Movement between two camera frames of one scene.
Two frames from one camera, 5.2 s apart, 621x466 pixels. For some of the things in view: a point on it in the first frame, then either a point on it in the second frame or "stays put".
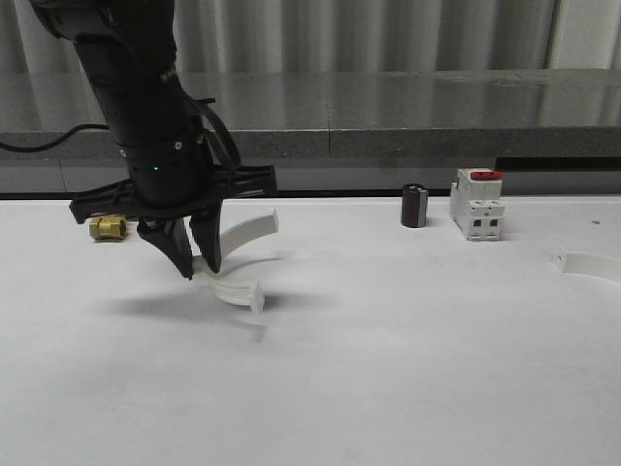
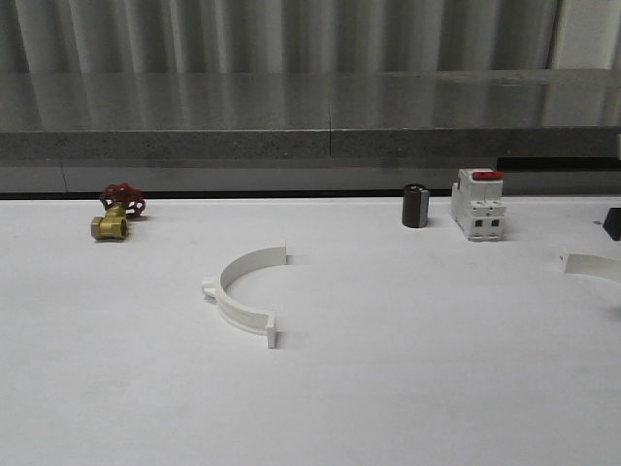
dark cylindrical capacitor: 414,204 stays put
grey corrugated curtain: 215,36 stays put
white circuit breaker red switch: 475,204 stays put
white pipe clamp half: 235,291 -> 236,313
